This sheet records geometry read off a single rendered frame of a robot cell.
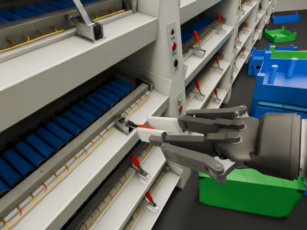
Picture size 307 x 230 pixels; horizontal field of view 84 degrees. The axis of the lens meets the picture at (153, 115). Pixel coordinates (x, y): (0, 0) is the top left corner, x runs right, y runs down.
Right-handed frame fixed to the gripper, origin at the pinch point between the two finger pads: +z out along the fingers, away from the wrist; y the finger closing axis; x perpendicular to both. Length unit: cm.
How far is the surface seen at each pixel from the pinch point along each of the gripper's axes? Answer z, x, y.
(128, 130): 7.4, -0.2, -1.1
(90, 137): 11.4, 2.3, -6.9
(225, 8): 10, 7, 86
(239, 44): 12, -19, 112
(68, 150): 11.5, 3.2, -11.4
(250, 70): 12, -47, 132
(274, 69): -13.6, -10.0, 44.0
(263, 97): -11.6, -14.8, 35.0
